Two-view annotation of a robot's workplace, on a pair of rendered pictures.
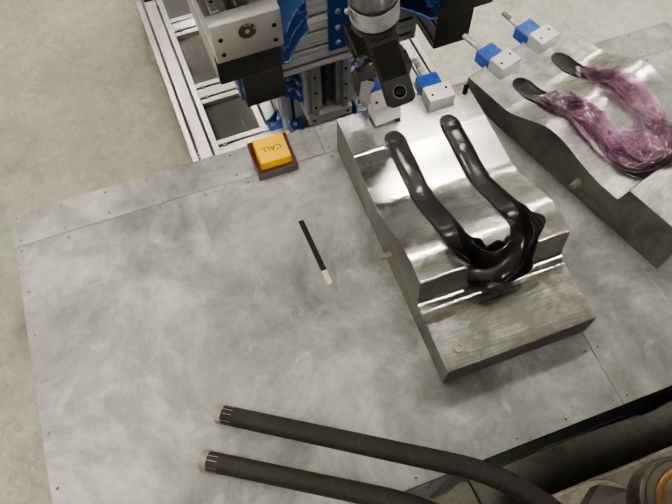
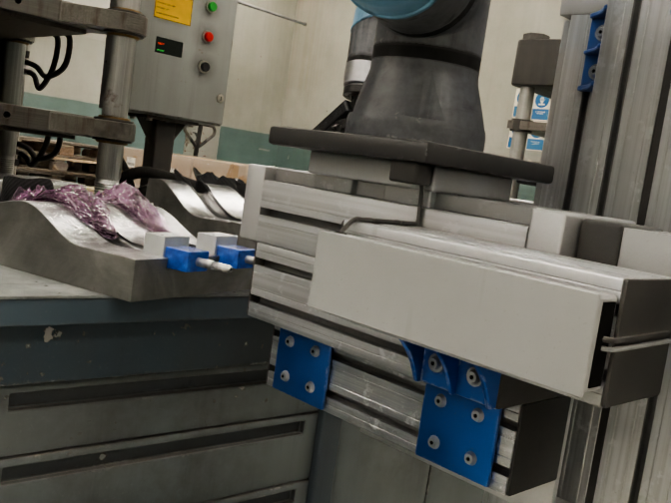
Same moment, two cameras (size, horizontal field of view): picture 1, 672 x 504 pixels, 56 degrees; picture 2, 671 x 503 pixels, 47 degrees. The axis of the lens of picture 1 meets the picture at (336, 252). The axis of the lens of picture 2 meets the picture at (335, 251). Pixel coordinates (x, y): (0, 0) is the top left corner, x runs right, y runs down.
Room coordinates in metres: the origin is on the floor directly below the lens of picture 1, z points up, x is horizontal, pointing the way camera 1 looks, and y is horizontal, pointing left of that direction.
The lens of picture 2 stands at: (2.01, -0.66, 1.00)
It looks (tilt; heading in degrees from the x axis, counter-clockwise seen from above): 6 degrees down; 155
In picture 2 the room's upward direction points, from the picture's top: 8 degrees clockwise
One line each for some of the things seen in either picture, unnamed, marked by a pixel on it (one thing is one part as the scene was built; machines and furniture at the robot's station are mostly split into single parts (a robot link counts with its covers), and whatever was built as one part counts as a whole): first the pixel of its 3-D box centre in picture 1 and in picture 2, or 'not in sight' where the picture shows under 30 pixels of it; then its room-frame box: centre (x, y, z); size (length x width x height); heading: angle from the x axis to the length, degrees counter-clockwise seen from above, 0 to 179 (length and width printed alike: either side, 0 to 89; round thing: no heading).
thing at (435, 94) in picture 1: (427, 82); not in sight; (0.83, -0.18, 0.89); 0.13 x 0.05 x 0.05; 18
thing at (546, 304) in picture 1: (456, 213); (236, 224); (0.56, -0.21, 0.87); 0.50 x 0.26 x 0.14; 19
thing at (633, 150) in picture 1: (614, 109); (86, 201); (0.75, -0.52, 0.90); 0.26 x 0.18 x 0.08; 36
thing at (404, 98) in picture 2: not in sight; (419, 100); (1.26, -0.24, 1.09); 0.15 x 0.15 x 0.10
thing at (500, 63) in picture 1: (486, 54); (241, 257); (0.94, -0.31, 0.86); 0.13 x 0.05 x 0.05; 36
